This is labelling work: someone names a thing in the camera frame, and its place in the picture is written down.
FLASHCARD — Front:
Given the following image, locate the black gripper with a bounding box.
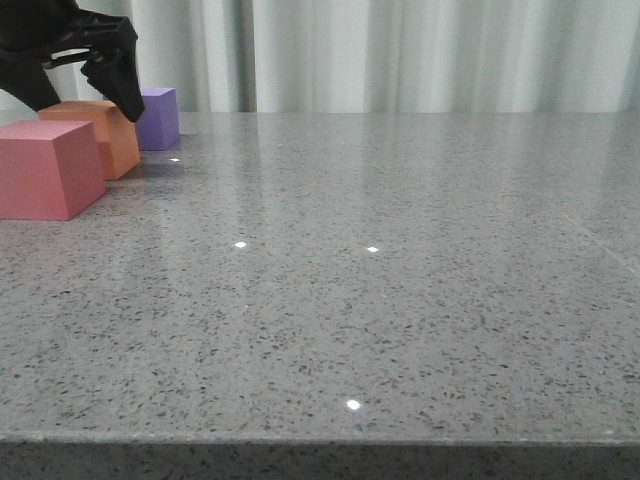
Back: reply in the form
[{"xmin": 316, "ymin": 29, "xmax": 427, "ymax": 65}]
[{"xmin": 1, "ymin": 1, "xmax": 145, "ymax": 122}]

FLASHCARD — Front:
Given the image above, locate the orange foam cube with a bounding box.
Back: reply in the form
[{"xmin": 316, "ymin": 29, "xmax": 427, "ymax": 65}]
[{"xmin": 38, "ymin": 100, "xmax": 141, "ymax": 180}]

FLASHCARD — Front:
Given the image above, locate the pink foam cube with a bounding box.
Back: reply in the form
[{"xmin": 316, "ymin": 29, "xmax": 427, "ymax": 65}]
[{"xmin": 1, "ymin": 120, "xmax": 106, "ymax": 220}]

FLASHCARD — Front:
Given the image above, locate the purple foam cube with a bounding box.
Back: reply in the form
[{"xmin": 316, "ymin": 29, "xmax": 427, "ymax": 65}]
[{"xmin": 136, "ymin": 87, "xmax": 180, "ymax": 151}]

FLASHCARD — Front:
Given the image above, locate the white pleated curtain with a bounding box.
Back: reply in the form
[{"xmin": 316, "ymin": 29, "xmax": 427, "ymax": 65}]
[{"xmin": 84, "ymin": 1, "xmax": 639, "ymax": 113}]

